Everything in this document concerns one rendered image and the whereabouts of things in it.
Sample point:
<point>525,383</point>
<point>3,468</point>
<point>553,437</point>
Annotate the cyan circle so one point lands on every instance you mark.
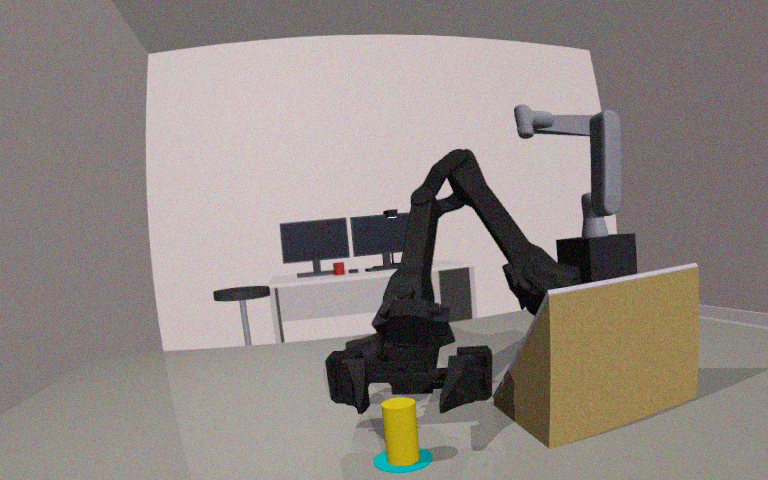
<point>381,462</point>

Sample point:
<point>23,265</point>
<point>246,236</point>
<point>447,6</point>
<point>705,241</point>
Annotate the yellow cylinder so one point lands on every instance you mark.
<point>400,430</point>

